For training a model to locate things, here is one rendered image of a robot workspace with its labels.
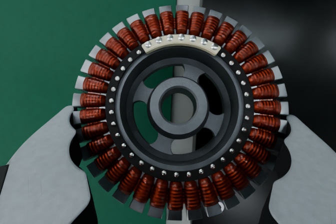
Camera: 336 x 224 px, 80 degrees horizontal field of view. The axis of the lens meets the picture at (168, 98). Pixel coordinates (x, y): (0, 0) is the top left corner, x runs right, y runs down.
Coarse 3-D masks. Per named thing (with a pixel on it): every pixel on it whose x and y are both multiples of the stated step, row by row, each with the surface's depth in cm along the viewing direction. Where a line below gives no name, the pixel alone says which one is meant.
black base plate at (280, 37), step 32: (224, 0) 15; (256, 0) 15; (288, 0) 15; (320, 0) 15; (256, 32) 15; (288, 32) 15; (320, 32) 15; (288, 64) 15; (320, 64) 15; (288, 96) 15; (320, 96) 15; (320, 128) 15; (256, 192) 16
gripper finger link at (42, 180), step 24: (72, 120) 10; (24, 144) 8; (48, 144) 8; (72, 144) 9; (24, 168) 7; (48, 168) 7; (72, 168) 7; (24, 192) 6; (48, 192) 6; (72, 192) 6; (0, 216) 6; (24, 216) 6; (48, 216) 6; (72, 216) 6; (96, 216) 7
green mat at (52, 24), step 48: (0, 0) 18; (48, 0) 18; (96, 0) 18; (144, 0) 18; (0, 48) 18; (48, 48) 18; (0, 96) 18; (48, 96) 18; (0, 144) 18; (96, 192) 18
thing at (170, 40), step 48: (96, 48) 11; (144, 48) 11; (192, 48) 11; (240, 48) 11; (96, 96) 10; (144, 96) 12; (192, 96) 12; (240, 96) 10; (96, 144) 10; (144, 144) 12; (240, 144) 10; (144, 192) 9; (192, 192) 9; (240, 192) 10
